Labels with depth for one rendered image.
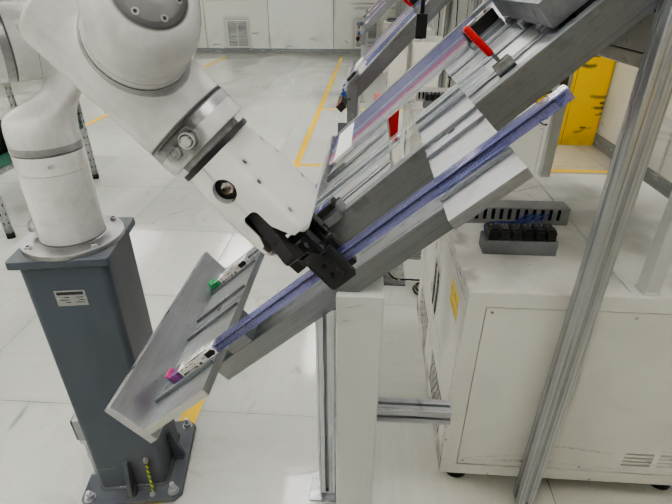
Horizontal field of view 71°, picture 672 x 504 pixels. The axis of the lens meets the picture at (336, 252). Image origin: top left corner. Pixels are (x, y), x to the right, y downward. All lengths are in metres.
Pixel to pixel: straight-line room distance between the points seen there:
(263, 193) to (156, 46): 0.13
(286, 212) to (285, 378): 1.28
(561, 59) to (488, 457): 0.92
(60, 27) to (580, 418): 1.20
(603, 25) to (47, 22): 0.72
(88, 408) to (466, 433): 0.88
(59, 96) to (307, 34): 8.86
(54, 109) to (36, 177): 0.13
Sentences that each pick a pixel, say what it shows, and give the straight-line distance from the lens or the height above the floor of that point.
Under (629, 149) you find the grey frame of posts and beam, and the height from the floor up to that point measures 0.92.
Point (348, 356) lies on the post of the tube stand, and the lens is 0.65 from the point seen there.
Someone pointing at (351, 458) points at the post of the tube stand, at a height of 0.51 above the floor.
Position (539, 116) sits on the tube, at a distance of 0.43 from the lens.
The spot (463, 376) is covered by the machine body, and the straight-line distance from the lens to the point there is 1.12.
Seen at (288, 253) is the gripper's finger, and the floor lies 0.95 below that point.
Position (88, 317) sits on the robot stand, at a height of 0.56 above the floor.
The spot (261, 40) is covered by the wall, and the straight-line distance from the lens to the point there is 9.86.
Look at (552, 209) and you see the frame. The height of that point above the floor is 0.66.
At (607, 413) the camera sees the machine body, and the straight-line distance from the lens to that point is 1.29.
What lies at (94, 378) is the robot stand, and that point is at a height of 0.40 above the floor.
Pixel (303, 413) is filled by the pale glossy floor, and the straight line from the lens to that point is 1.54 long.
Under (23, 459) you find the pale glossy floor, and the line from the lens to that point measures 1.68.
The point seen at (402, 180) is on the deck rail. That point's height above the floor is 0.85.
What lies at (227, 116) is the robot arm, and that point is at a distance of 0.41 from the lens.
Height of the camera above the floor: 1.15
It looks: 29 degrees down
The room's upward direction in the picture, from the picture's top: straight up
